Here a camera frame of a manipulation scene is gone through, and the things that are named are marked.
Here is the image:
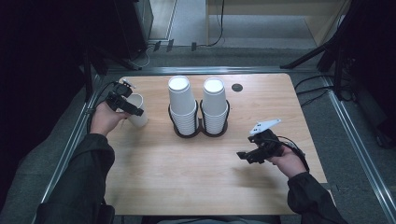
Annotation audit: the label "person's left hand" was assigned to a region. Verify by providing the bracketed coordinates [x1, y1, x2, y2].
[90, 101, 132, 137]

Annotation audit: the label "person's grey trousers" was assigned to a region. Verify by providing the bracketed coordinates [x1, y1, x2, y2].
[141, 216, 282, 224]

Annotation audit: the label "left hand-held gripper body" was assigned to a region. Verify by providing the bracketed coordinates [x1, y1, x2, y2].
[105, 78, 138, 113]

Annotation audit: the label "single white paper cup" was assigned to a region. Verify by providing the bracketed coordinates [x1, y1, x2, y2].
[123, 92, 149, 129]

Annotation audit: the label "light wooden furniture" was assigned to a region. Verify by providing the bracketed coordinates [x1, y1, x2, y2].
[205, 0, 353, 48]

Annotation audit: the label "stack of white paper cups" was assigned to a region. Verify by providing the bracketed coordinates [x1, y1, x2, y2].
[201, 77, 229, 135]
[167, 75, 199, 137]

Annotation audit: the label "white floor cable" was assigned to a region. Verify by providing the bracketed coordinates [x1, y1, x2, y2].
[133, 43, 156, 69]

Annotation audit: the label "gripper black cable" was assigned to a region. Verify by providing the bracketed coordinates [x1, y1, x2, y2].
[276, 135, 311, 173]
[85, 80, 120, 135]

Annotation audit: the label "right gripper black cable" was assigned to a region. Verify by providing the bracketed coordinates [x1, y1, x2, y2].
[276, 135, 311, 173]

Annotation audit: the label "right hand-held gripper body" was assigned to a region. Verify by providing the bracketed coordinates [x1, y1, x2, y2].
[247, 118, 286, 165]

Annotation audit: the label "metal floor rail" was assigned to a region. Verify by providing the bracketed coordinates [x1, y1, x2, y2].
[105, 65, 319, 76]
[30, 74, 105, 224]
[321, 75, 396, 224]

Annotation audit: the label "black hanging cable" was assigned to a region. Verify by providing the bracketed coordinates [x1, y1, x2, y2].
[206, 0, 226, 48]

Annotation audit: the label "black floor cable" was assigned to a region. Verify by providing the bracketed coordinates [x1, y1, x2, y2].
[300, 89, 332, 108]
[295, 86, 334, 96]
[293, 74, 329, 91]

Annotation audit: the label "black tripod stand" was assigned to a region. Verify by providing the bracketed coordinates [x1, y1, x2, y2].
[279, 0, 396, 102]

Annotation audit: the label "person's right hand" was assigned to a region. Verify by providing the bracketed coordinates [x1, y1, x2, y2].
[267, 145, 308, 179]

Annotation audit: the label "black metal stand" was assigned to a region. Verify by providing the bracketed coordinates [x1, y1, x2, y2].
[81, 43, 144, 103]

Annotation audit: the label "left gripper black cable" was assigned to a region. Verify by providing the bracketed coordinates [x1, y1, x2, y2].
[85, 80, 120, 135]

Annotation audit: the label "black cabinet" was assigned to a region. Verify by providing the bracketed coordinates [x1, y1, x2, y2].
[112, 0, 154, 61]

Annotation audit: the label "black double-ring cup holder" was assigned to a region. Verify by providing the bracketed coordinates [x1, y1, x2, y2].
[167, 99, 232, 139]

